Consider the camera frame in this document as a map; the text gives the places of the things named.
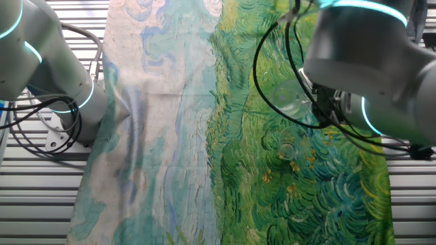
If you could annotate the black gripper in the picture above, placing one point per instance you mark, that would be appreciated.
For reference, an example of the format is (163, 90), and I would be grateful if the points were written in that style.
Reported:
(323, 105)

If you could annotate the dark grey cloth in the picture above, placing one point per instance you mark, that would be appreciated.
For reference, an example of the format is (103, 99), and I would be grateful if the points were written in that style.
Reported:
(417, 20)

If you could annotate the clear plastic cup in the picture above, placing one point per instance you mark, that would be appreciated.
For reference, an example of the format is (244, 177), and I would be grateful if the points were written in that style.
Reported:
(291, 144)

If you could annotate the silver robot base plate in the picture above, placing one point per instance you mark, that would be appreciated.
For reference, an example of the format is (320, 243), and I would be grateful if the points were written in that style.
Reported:
(56, 139)

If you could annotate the green blue painted tablecloth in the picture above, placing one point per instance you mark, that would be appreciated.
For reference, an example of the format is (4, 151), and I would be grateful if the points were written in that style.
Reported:
(204, 153)

